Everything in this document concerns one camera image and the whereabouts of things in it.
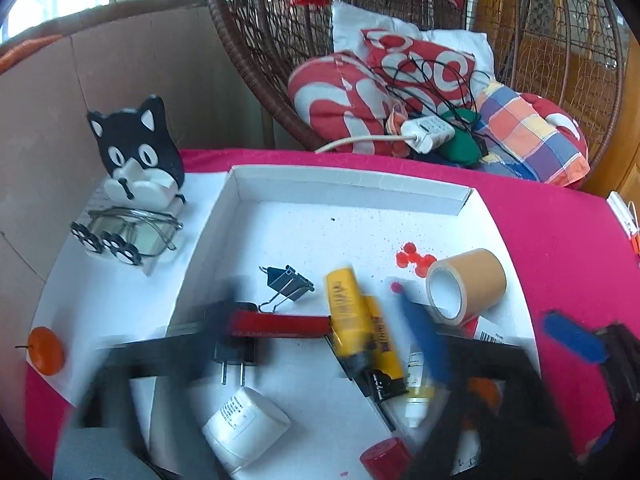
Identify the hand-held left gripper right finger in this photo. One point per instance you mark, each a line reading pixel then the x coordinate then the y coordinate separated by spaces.
pixel 425 335

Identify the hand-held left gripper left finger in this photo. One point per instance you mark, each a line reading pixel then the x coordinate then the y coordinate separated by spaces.
pixel 165 355

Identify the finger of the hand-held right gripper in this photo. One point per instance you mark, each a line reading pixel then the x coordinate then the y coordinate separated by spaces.
pixel 575 337

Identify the small white red box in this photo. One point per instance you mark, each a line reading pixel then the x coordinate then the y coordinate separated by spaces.
pixel 492 335

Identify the brown tape roll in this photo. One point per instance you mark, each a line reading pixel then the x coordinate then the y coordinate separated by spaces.
pixel 472 275

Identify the black charger adapter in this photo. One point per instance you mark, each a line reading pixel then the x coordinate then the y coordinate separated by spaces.
pixel 242 347

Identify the red lighter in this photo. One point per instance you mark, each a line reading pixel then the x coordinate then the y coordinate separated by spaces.
pixel 285 325

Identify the red metal cylinder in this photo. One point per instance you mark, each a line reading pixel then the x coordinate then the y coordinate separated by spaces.
pixel 387 457

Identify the black binder clip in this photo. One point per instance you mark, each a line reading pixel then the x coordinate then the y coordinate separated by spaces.
pixel 287 282

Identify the white cardboard box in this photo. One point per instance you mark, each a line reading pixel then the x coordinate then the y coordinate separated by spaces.
pixel 325 225

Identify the yellow black marker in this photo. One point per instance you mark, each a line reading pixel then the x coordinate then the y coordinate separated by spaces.
pixel 387 360

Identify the white box lid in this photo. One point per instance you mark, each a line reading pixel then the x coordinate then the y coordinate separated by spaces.
pixel 115 300

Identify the pink tablecloth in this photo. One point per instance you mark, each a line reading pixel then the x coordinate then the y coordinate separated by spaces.
pixel 550 240

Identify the white plastic jar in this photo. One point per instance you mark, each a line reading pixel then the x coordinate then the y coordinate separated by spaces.
pixel 245 425

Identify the small orange with stem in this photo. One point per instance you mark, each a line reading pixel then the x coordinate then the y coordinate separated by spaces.
pixel 45 352

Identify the white power bank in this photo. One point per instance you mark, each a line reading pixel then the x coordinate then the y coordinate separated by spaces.
pixel 622 207

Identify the green fabric item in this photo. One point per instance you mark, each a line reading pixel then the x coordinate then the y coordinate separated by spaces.
pixel 460 147

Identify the white power strip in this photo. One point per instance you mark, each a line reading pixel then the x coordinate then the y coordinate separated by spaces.
pixel 430 132

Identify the cat glasses holder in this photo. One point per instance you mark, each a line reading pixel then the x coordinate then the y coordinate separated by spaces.
pixel 135 150

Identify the plaid cushion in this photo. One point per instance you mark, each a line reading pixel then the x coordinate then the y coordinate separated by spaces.
pixel 525 135

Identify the brown cardboard panel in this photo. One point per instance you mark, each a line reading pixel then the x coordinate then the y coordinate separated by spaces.
pixel 45 135

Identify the large red white cushion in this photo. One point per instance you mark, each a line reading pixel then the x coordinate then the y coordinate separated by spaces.
pixel 330 95

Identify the square red white cushion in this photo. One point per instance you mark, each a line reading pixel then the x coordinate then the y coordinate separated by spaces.
pixel 425 60

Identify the wicker hanging chair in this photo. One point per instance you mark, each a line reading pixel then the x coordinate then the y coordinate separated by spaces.
pixel 260 35

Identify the clear frame glasses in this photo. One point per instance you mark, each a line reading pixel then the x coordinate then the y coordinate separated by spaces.
pixel 145 232

